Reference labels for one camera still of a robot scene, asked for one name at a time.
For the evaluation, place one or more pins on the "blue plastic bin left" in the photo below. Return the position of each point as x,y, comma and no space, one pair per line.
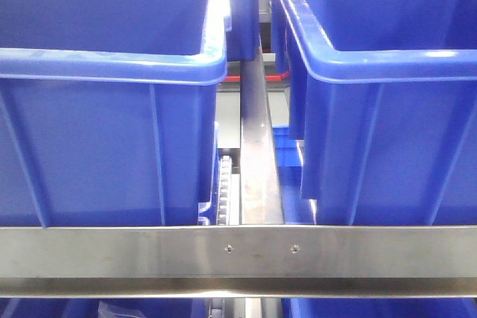
108,110

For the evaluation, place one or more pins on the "stainless steel shelf rack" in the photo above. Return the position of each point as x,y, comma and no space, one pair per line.
254,259

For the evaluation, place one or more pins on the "blue plastic bin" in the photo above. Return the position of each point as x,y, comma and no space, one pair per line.
108,110
383,96

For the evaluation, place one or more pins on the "blue plastic bin right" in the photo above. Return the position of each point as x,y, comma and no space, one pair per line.
383,96

